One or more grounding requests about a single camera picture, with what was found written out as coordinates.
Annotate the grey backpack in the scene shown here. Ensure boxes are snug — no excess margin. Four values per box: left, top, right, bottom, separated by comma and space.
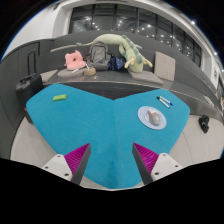
85, 41, 112, 71

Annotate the white marker with blue cap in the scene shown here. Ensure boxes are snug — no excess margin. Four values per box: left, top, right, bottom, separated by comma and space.
159, 95, 174, 107

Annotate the grey and white computer mouse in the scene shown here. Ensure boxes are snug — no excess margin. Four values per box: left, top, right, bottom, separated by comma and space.
147, 108, 162, 127

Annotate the green eraser block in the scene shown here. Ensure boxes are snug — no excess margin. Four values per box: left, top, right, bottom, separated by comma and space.
52, 93, 68, 102

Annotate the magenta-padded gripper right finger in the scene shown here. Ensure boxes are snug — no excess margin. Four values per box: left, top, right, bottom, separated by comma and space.
131, 142, 185, 185

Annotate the small black bag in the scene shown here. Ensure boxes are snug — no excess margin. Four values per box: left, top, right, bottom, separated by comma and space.
198, 114, 211, 134

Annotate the green dinosaur plush toy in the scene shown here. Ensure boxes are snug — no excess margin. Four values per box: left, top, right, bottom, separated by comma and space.
75, 33, 154, 74

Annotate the black suitcase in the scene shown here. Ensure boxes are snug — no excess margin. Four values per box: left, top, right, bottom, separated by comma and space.
15, 72, 45, 108

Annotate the dark glass window wall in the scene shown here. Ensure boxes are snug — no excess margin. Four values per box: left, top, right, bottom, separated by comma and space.
68, 3, 203, 68

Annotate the flat grey seat cushion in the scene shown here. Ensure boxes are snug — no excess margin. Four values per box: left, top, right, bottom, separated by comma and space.
39, 69, 59, 84
56, 67, 86, 80
127, 68, 165, 86

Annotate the pink plush cushion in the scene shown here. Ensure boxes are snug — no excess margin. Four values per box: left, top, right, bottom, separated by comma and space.
63, 49, 87, 71

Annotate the dark blue patterned bag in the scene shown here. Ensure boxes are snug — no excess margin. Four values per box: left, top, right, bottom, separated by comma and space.
107, 55, 127, 72

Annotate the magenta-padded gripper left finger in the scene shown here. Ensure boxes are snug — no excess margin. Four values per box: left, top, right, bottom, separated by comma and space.
40, 142, 92, 186

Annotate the white marker with black cap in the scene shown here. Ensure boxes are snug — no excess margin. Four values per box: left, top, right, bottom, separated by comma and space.
156, 96, 171, 110

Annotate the upright grey seat cushion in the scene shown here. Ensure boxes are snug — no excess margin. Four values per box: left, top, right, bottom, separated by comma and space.
153, 50, 177, 82

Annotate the round light blue mouse pad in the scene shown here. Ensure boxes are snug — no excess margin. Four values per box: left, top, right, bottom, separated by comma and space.
137, 105, 168, 131

